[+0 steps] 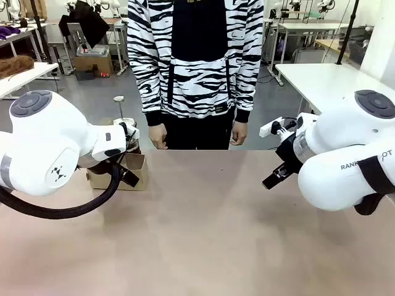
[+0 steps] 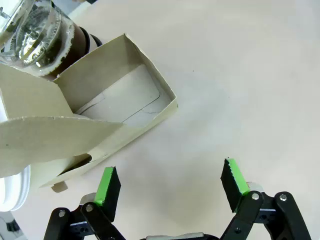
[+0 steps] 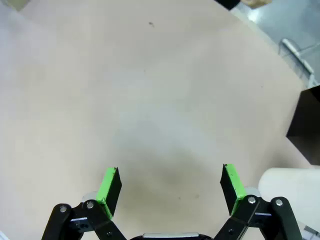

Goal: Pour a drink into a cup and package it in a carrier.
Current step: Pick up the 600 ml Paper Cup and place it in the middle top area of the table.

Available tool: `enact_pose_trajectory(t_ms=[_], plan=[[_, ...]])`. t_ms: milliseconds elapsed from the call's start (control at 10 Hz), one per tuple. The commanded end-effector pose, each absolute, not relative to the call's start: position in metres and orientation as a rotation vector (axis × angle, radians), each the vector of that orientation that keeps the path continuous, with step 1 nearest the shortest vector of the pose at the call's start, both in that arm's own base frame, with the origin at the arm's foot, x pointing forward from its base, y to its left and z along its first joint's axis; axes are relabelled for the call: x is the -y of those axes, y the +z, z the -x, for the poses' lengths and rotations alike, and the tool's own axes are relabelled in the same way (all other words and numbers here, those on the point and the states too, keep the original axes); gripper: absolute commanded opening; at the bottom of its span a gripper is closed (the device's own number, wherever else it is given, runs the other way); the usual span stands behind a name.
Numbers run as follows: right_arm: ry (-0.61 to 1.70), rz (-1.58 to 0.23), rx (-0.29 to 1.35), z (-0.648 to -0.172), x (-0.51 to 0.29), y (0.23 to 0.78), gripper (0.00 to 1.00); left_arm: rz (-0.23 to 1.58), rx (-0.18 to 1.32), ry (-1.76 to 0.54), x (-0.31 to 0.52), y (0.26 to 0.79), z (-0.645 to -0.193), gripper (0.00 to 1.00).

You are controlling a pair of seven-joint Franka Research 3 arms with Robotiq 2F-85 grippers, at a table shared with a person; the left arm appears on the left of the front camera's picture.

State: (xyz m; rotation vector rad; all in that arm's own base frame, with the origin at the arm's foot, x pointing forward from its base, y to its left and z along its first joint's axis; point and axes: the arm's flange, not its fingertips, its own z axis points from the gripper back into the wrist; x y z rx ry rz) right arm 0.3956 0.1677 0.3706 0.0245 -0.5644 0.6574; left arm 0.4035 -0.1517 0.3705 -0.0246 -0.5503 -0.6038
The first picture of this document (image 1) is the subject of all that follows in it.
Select small black floor box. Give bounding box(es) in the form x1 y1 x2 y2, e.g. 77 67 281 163
75 70 95 82

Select small cardboard box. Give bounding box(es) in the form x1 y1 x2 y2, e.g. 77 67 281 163
85 152 149 191

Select glass french press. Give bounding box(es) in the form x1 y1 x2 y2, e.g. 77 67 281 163
113 96 142 155

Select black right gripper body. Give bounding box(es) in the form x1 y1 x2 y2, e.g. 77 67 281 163
275 131 306 174

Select large white table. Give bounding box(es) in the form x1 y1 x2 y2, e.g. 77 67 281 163
274 63 395 115

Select person's left hand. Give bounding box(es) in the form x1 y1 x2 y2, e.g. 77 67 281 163
229 121 249 147

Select person in zebra hoodie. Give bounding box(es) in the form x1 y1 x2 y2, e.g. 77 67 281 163
127 0 265 150

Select black right arm cable sleeve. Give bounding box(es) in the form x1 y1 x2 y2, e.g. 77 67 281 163
354 192 385 216

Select person's left forearm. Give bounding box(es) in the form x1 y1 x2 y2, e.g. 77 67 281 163
233 46 265 124

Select black hanging cloth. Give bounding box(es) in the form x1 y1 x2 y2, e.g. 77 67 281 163
58 0 111 49

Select black braided cable sleeve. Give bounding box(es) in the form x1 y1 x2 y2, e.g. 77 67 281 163
0 163 124 220

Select purple cloth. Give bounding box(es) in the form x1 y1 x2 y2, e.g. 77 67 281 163
0 26 22 41

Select black tripod pole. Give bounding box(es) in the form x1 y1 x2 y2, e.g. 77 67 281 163
335 0 360 65
30 0 55 65

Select cardboard box on floor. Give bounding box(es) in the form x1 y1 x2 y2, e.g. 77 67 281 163
73 49 114 75

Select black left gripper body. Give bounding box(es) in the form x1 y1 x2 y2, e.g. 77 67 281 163
100 151 128 174

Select white workbench with metal legs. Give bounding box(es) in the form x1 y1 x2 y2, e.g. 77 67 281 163
267 20 351 78

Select person's right hand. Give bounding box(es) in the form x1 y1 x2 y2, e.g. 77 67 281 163
148 123 169 150

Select white plastic bag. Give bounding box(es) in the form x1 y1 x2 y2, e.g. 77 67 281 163
76 44 110 57

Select person's right forearm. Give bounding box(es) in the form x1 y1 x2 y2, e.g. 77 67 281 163
127 36 165 127

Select brown fur piece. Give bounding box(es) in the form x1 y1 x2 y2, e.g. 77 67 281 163
0 55 35 80

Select white table with fur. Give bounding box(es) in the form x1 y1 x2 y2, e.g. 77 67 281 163
0 61 59 101

